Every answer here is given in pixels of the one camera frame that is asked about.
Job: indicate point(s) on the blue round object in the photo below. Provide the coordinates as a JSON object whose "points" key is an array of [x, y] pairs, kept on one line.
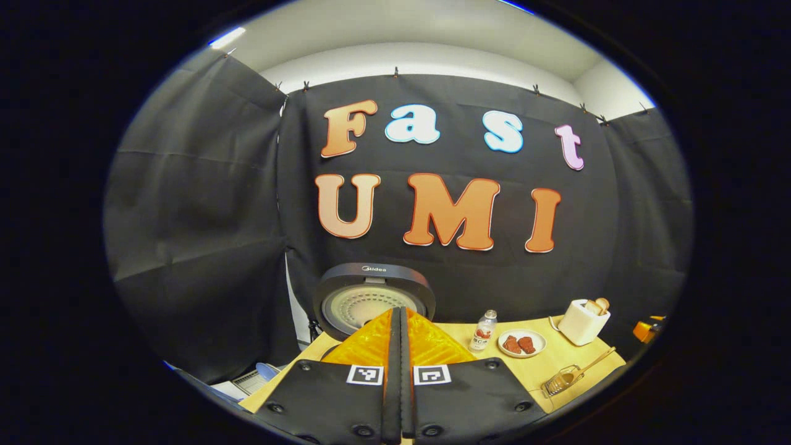
{"points": [[267, 371]]}

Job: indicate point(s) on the red meat slice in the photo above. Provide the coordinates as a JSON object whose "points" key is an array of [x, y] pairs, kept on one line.
{"points": [[511, 345], [527, 345]]}

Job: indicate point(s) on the toast bread slice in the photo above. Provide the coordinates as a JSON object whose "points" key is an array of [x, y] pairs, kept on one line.
{"points": [[593, 307], [603, 303]]}

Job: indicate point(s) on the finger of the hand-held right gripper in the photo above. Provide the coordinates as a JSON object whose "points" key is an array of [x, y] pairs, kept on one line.
{"points": [[647, 329]]}

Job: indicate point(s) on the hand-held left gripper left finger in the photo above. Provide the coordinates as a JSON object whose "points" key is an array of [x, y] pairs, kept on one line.
{"points": [[390, 383]]}

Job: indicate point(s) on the white round plate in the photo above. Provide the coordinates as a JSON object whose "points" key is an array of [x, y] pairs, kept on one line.
{"points": [[539, 339]]}

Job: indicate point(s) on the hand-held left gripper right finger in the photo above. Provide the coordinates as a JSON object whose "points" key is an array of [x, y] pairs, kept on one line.
{"points": [[408, 383]]}

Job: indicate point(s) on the white toaster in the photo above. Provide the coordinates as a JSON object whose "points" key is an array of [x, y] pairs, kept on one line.
{"points": [[578, 327]]}

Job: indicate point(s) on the black rice cooker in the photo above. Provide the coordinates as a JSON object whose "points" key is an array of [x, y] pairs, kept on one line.
{"points": [[371, 284]]}

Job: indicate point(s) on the wooden spoon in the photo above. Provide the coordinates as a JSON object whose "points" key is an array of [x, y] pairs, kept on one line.
{"points": [[596, 360]]}

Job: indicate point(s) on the clear drink bottle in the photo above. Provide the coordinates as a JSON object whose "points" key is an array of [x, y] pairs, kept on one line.
{"points": [[482, 337]]}

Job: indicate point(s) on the grey laptop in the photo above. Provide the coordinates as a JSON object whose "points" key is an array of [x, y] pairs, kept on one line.
{"points": [[244, 384]]}

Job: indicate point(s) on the row of backdrop clips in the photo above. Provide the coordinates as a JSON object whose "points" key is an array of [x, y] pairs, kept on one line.
{"points": [[396, 72]]}

